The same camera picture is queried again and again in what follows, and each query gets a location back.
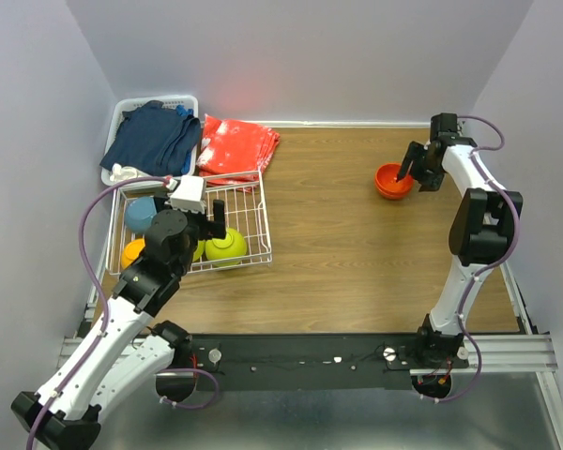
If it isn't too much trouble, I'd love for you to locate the white cloth bag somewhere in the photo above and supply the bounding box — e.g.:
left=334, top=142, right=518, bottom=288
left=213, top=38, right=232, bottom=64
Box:
left=109, top=163, right=149, bottom=184

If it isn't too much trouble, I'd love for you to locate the aluminium frame rail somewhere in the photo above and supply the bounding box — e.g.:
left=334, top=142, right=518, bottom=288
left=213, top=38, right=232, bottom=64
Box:
left=32, top=333, right=563, bottom=450

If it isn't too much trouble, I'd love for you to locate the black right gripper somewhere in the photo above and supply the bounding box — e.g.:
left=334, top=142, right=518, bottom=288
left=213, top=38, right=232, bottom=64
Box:
left=395, top=141, right=446, bottom=193

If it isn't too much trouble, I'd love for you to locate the lime green bowl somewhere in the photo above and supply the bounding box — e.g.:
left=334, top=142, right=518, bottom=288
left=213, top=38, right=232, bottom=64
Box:
left=192, top=240, right=205, bottom=263
left=205, top=228, right=248, bottom=267

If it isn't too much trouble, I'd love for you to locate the white plastic basket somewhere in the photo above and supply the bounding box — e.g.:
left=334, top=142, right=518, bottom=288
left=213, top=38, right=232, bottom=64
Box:
left=99, top=95, right=201, bottom=188

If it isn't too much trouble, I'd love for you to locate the red white tie-dye towel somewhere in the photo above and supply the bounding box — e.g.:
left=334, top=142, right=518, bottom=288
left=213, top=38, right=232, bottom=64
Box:
left=196, top=114, right=280, bottom=185

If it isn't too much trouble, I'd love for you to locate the white wire dish rack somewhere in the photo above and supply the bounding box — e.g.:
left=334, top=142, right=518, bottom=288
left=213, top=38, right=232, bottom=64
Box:
left=105, top=171, right=272, bottom=276

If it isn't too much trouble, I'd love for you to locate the orange bowl front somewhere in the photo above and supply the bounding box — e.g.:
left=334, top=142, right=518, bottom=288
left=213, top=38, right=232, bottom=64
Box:
left=376, top=186, right=411, bottom=201

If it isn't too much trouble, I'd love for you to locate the dark blue denim cloth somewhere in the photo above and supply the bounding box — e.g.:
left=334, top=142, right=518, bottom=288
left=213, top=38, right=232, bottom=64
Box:
left=99, top=99, right=203, bottom=179

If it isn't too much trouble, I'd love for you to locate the yellow orange bowl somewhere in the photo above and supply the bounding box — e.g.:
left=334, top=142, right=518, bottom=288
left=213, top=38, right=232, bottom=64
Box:
left=120, top=238, right=145, bottom=270

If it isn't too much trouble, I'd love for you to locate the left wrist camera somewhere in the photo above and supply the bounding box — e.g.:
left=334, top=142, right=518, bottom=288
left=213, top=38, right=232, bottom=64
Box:
left=169, top=175, right=206, bottom=214

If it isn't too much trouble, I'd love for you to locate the blue bowl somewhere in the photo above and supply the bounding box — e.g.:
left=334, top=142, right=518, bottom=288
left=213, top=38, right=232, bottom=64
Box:
left=124, top=196, right=157, bottom=234

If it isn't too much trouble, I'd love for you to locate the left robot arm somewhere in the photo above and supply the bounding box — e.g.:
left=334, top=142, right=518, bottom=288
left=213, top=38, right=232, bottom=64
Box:
left=11, top=200, right=226, bottom=449

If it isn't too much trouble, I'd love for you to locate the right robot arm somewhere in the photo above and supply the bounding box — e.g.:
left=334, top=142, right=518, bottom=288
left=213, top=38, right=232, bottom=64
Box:
left=396, top=112, right=523, bottom=368

